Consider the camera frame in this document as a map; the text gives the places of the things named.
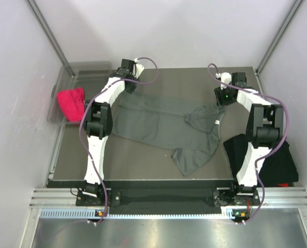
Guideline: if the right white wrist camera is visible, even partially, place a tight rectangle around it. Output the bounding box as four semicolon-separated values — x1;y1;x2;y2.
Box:
216;72;232;90

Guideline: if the purple cable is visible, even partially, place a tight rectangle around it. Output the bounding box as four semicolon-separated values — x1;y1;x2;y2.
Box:
207;63;290;225
79;56;160;225

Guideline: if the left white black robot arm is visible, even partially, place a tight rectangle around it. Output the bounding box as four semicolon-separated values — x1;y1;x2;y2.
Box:
81;58;144;205

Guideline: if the black folded t shirt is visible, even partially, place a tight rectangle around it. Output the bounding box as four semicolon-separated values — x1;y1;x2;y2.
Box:
223;134;299;187

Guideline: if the clear plastic bin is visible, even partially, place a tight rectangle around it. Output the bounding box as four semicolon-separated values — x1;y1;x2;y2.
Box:
47;61;112;125

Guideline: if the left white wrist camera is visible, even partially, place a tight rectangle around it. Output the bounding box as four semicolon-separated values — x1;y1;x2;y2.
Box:
132;58;145;79

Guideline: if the red folded t shirt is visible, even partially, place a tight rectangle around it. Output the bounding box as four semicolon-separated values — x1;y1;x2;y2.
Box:
278;183;289;188

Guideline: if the slotted grey cable duct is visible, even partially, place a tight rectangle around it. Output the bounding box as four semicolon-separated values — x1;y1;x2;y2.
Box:
39;208;250;220

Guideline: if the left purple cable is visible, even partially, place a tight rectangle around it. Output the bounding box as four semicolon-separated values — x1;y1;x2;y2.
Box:
79;56;160;225

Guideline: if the grey t shirt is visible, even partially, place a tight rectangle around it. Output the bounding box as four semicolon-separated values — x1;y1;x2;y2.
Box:
112;93;225;176

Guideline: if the aluminium frame rail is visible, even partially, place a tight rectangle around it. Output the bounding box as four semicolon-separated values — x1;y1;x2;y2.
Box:
29;187;307;208

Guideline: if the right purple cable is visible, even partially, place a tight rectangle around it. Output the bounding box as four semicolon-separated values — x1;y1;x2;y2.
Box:
207;63;290;225

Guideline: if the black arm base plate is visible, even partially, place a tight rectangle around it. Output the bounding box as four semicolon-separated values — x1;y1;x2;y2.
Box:
73;179;260;214

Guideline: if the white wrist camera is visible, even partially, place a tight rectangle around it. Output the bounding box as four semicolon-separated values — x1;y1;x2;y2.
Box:
132;58;145;79
216;72;232;90

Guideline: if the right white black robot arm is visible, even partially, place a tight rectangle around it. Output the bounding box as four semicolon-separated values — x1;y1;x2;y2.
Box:
214;72;284;205

